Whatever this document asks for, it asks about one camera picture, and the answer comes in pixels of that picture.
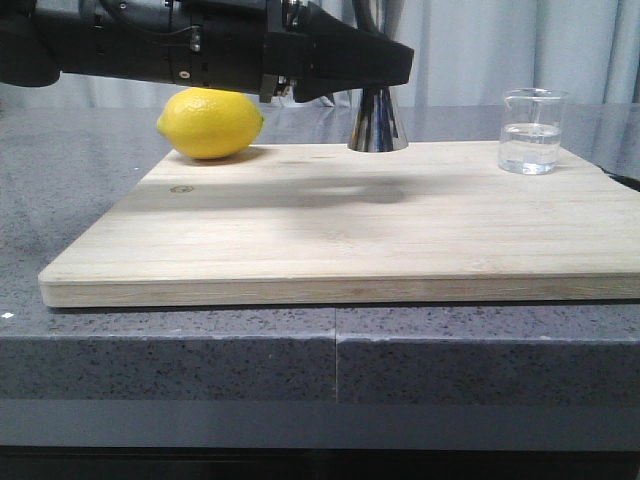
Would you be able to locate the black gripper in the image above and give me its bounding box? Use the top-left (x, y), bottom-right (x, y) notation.
top-left (164, 1), bottom-right (414, 103)

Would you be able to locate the steel jigger shaker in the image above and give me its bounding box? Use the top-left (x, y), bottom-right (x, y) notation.
top-left (348, 87), bottom-right (408, 153)

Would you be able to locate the glass measuring beaker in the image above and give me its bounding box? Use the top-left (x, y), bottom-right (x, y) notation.
top-left (498, 87), bottom-right (570, 175)

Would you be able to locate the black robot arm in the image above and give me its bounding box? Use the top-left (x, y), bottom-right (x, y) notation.
top-left (1, 1), bottom-right (413, 103)

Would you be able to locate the grey curtain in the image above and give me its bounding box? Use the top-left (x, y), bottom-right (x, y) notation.
top-left (1, 1), bottom-right (639, 107)

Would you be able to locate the yellow lemon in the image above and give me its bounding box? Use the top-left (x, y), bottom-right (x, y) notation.
top-left (156, 88), bottom-right (264, 160)

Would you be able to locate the wooden cutting board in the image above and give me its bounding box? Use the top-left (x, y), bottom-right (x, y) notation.
top-left (39, 141), bottom-right (639, 308)

